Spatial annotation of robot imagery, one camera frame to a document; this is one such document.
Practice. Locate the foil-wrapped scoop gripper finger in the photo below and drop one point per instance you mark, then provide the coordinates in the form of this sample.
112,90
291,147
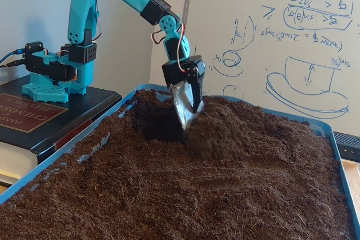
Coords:
184,105

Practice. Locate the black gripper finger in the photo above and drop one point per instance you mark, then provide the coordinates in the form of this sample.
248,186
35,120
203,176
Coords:
197,91

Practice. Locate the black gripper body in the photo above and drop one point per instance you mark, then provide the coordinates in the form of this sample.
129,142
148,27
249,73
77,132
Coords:
175,73

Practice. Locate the brown soil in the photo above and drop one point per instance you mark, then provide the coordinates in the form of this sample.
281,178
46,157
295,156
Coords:
168,195

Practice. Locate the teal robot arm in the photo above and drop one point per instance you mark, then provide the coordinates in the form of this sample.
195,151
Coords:
81,12

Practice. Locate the whiteboard with blue drawings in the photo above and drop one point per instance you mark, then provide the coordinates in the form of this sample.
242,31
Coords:
213,12

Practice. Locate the black chemistry physics handbook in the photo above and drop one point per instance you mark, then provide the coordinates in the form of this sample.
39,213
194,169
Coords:
28,113

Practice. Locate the black vented box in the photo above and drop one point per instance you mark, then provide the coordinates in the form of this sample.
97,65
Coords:
348,145

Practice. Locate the blue plastic tray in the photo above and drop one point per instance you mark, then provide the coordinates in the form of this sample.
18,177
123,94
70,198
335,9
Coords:
19,184

